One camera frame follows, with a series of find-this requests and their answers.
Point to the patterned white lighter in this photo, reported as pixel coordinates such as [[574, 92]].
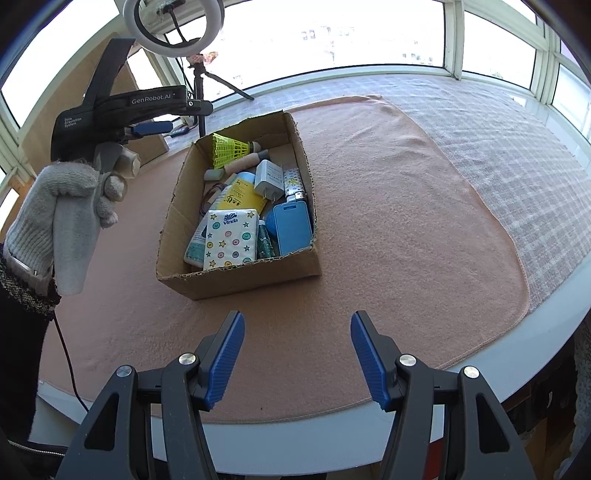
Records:
[[293, 185]]

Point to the white USB wall charger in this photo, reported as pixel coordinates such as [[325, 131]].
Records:
[[269, 181]]

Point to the black inline cable remote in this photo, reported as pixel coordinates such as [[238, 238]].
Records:
[[179, 132]]

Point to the round blue tin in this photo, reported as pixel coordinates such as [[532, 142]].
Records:
[[270, 224]]

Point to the yellow plastic shuttlecock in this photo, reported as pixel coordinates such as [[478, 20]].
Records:
[[226, 150]]

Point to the white lotion bottle blue cap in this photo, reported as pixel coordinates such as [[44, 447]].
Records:
[[194, 252]]

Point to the blue plastic phone stand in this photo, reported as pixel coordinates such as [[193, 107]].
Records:
[[293, 226]]

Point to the white ring light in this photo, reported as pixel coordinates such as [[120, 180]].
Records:
[[214, 15]]

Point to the open cardboard box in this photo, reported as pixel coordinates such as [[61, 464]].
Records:
[[238, 270]]

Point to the yellow black box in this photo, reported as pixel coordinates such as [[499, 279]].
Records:
[[241, 195]]

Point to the left black sleeve forearm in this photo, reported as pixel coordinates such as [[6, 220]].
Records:
[[28, 304]]

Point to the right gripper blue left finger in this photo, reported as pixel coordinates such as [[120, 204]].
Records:
[[218, 361]]

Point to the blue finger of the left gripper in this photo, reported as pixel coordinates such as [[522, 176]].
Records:
[[151, 128]]

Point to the webcam on ring light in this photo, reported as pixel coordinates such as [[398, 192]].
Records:
[[168, 6]]

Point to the small white translucent cap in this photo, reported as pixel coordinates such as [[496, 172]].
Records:
[[213, 175]]

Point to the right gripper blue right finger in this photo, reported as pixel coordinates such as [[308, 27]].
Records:
[[377, 356]]

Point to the star patterned tissue pack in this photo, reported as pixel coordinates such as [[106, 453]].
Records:
[[231, 238]]

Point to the small pink cosmetic bottle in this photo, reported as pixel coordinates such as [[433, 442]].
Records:
[[248, 161]]

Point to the left white gloved hand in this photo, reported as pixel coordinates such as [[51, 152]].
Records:
[[53, 238]]

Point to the green white small tube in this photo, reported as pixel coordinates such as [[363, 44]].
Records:
[[265, 249]]

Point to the checkered white bedsheet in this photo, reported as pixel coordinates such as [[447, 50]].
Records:
[[485, 152]]

